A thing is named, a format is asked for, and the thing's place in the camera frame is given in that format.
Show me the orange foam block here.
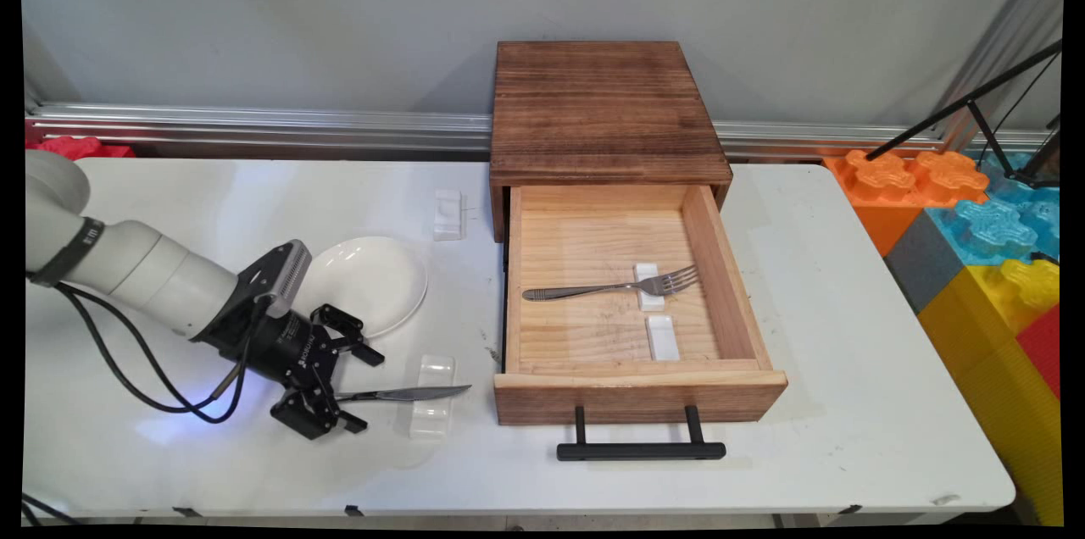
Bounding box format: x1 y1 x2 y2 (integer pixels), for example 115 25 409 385
821 148 992 258

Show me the steel fork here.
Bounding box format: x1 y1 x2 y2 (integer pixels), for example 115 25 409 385
521 264 702 303

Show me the dark wooden cabinet box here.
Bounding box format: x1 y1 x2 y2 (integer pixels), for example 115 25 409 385
489 40 735 244

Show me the blue foam block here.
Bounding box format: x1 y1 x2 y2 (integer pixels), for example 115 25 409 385
924 153 1062 270

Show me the steel serrated table knife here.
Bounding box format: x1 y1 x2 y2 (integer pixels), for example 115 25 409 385
335 384 473 403

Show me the black floor cable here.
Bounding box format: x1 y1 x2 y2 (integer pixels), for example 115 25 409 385
21 492 83 528

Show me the small red foam block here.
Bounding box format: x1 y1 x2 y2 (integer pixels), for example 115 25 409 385
34 136 136 161

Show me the white ceramic cutlery rest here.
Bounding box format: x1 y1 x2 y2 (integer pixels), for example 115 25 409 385
645 315 682 363
633 262 669 313
409 353 458 441
432 188 465 242

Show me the yellow foam block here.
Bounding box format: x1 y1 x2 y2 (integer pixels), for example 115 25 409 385
917 257 1066 525

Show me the white round plate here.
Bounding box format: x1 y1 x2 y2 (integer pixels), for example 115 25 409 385
298 236 429 339

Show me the black drawer handle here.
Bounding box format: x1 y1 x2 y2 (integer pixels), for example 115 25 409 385
556 405 728 463

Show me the slanted aluminium post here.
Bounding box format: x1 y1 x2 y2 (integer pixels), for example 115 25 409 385
935 0 1066 155

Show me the black tripod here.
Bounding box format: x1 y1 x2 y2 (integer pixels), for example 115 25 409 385
864 38 1063 190

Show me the aluminium rail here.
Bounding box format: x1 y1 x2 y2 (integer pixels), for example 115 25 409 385
25 102 1054 160

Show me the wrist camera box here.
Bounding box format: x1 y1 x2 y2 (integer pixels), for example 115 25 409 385
240 239 314 320

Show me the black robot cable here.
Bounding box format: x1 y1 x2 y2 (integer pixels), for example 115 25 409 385
53 281 259 426

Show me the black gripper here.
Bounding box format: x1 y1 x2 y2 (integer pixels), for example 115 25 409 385
227 304 386 442

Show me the grey foam block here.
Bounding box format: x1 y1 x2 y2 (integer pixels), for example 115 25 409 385
883 212 968 316

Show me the large red foam block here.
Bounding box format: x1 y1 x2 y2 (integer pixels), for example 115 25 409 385
1015 305 1063 401

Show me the light wooden drawer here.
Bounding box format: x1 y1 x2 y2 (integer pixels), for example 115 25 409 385
493 183 790 427

